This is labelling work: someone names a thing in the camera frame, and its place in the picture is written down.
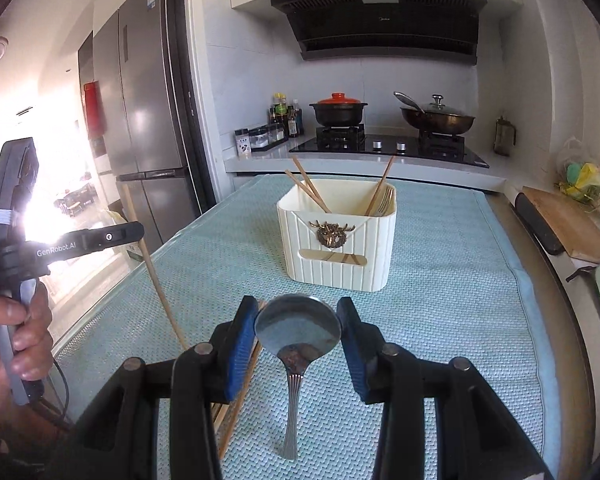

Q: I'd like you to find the dark sauce bottle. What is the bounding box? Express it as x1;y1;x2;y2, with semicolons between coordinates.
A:
287;99;303;137

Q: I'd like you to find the black glass gas stove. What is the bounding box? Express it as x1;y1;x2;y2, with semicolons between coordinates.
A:
288;127;490;168

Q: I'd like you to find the black cable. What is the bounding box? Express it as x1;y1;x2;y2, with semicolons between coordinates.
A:
30;355;71;428

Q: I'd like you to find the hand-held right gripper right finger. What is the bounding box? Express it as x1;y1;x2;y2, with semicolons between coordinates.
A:
336;297;556;480

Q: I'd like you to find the glass wok lid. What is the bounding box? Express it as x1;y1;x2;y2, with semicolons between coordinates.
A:
414;94;463;117

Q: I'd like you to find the person's left hand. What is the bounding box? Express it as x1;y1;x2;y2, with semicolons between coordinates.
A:
0;282;57;436

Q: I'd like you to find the black pot with red lid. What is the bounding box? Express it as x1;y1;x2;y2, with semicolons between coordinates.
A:
309;92;368;128

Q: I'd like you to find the spice jar with white label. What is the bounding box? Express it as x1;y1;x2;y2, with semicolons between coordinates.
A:
234;128;252;160

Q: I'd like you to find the dark wok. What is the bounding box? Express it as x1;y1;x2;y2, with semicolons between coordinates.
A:
393;91;476;136

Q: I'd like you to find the black range hood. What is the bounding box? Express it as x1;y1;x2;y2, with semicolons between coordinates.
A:
270;0;482;66

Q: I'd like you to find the steel spoon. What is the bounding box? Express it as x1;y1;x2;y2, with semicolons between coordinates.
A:
254;294;343;462

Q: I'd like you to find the grey steel refrigerator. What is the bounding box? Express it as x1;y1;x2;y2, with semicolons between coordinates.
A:
92;0;191;256

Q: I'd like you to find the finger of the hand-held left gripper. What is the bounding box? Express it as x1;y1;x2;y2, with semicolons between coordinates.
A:
82;221;146;256

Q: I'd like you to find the white ribbed utensil holder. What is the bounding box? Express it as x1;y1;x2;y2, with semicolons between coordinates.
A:
276;177;398;293

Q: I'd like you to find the bag of sponges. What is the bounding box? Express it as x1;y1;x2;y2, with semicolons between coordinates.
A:
555;136;600;206

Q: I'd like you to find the sauce bottle with yellow cap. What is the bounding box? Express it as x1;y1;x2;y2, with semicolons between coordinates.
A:
271;92;288;126

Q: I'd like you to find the dark tall cabinet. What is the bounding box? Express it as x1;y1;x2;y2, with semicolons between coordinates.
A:
77;32;106;176

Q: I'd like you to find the steel fork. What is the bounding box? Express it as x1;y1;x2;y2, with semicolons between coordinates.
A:
372;185;396;217

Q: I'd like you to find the black oblong handle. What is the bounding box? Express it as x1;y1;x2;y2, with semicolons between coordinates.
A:
514;192;566;256

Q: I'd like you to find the brown lidded bottle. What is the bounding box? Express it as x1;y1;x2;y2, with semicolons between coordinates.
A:
492;116;517;157

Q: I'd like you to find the wooden cutting board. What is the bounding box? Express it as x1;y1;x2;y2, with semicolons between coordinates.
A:
521;186;600;266

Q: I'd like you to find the person's left forearm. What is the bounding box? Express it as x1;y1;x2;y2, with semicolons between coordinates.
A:
0;405;76;480

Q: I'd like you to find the wooden dining furniture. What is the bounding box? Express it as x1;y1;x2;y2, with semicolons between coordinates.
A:
55;182;101;216

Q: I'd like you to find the light blue woven mat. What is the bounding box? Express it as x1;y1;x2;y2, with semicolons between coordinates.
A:
50;175;563;480

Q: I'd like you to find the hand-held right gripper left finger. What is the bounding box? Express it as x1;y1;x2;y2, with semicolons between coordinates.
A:
75;296;261;480

